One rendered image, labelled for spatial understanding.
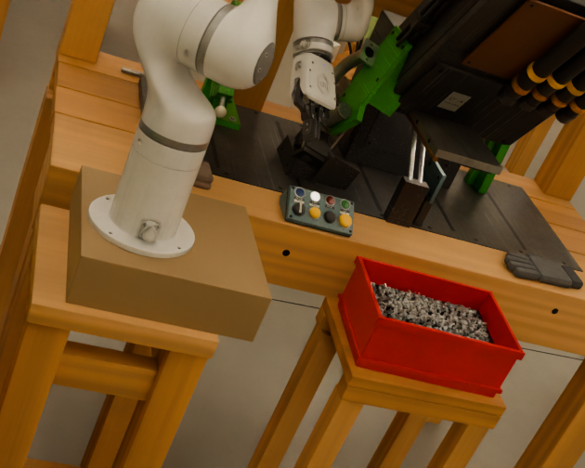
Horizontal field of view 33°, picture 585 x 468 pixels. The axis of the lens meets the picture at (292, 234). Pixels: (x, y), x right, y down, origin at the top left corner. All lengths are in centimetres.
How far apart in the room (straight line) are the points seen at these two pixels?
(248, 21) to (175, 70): 16
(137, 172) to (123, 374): 36
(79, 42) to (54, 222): 73
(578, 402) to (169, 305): 128
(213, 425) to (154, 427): 109
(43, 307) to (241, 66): 50
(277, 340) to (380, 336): 151
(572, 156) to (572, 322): 66
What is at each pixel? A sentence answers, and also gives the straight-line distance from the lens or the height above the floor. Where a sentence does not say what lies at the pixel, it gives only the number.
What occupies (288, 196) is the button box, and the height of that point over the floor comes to 94.
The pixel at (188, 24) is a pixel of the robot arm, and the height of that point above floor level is 132.
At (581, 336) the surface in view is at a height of 80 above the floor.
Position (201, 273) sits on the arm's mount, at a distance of 169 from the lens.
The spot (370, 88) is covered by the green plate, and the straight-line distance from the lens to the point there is 222.
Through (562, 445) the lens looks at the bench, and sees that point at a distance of 270.
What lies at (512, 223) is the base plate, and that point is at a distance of 259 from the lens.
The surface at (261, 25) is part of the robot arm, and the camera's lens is 157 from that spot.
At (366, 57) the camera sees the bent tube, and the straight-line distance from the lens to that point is 227.
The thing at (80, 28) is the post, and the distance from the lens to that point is 249.
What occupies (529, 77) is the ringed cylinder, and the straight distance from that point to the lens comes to 211.
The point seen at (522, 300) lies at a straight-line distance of 234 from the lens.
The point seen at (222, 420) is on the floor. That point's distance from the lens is 295.
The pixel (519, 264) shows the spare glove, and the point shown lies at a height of 92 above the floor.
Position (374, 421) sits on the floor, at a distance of 324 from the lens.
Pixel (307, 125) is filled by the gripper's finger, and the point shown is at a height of 110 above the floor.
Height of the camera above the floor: 181
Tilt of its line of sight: 26 degrees down
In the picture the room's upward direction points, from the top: 24 degrees clockwise
